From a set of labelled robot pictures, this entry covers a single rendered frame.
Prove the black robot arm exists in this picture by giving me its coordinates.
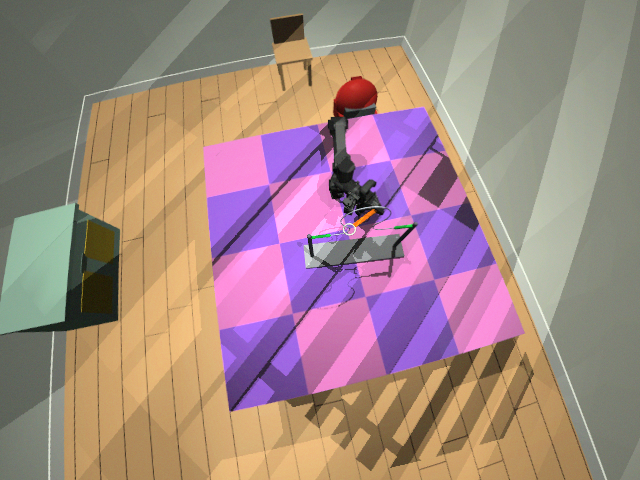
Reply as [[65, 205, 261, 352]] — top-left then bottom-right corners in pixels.
[[328, 117, 360, 214]]

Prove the orange handle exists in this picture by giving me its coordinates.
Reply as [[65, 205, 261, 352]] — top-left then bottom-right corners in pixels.
[[343, 209, 378, 236]]

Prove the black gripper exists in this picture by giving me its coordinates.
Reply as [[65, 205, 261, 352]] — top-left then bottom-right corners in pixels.
[[344, 179, 385, 216]]

